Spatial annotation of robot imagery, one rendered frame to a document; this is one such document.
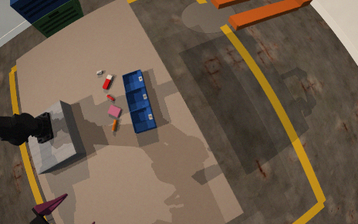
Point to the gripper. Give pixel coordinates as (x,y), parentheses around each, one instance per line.
(46,208)

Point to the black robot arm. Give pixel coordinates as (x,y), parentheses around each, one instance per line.
(27,125)

